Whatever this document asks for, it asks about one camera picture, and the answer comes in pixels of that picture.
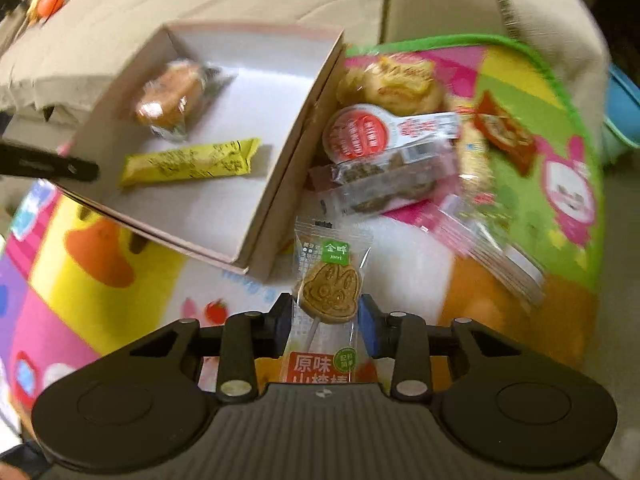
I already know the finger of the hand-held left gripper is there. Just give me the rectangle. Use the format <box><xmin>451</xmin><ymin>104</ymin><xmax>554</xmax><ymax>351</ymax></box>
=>
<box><xmin>0</xmin><ymin>141</ymin><xmax>100</xmax><ymax>182</ymax></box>

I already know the pink snack packet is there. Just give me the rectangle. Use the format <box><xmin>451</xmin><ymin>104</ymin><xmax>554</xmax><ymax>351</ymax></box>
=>
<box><xmin>432</xmin><ymin>194</ymin><xmax>547</xmax><ymax>307</ymax></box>

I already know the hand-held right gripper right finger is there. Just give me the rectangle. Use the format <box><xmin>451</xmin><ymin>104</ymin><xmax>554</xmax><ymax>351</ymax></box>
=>
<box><xmin>359</xmin><ymin>294</ymin><xmax>531</xmax><ymax>402</ymax></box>

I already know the colourful cartoon play mat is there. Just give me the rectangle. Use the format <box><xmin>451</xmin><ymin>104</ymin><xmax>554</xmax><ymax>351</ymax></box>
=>
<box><xmin>0</xmin><ymin>35</ymin><xmax>606</xmax><ymax>441</ymax></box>

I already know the wrapped flaky round pastry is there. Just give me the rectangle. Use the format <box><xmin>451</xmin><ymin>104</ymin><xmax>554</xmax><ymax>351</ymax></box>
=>
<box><xmin>336</xmin><ymin>52</ymin><xmax>445</xmax><ymax>116</ymax></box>

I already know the blue container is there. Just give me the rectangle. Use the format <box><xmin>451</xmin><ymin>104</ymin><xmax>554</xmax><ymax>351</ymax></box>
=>
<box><xmin>602</xmin><ymin>65</ymin><xmax>640</xmax><ymax>148</ymax></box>

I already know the yellow snack bar packet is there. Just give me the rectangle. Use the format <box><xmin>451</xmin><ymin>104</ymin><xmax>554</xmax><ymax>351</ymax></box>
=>
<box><xmin>119</xmin><ymin>137</ymin><xmax>262</xmax><ymax>189</ymax></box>

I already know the jelly cup with red lid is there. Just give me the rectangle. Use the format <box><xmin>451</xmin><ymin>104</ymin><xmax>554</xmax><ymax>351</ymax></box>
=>
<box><xmin>322</xmin><ymin>102</ymin><xmax>461</xmax><ymax>165</ymax></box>

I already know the brown bread roll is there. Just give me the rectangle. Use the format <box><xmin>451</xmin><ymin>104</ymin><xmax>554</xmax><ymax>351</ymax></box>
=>
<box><xmin>134</xmin><ymin>59</ymin><xmax>223</xmax><ymax>141</ymax></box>

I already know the cookie lollipop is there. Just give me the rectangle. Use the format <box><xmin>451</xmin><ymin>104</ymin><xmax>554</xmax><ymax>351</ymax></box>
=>
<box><xmin>282</xmin><ymin>215</ymin><xmax>375</xmax><ymax>386</ymax></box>

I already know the sesame stick packet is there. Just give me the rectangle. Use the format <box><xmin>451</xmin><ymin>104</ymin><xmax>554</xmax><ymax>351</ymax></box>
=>
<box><xmin>452</xmin><ymin>105</ymin><xmax>493</xmax><ymax>196</ymax></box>

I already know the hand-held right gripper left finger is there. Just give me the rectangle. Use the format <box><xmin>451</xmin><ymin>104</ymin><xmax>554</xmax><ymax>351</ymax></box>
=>
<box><xmin>112</xmin><ymin>292</ymin><xmax>294</xmax><ymax>406</ymax></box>

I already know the clear packet of dark snack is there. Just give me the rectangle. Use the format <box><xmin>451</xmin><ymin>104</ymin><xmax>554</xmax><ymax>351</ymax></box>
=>
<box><xmin>307</xmin><ymin>145</ymin><xmax>461</xmax><ymax>218</ymax></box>

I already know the pink cardboard box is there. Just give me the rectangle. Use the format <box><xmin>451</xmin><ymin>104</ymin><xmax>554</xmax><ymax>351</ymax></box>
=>
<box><xmin>52</xmin><ymin>22</ymin><xmax>346</xmax><ymax>281</ymax></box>

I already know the clear snack packet outside box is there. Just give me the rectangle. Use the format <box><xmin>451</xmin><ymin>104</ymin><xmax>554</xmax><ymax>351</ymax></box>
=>
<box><xmin>472</xmin><ymin>91</ymin><xmax>537</xmax><ymax>176</ymax></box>

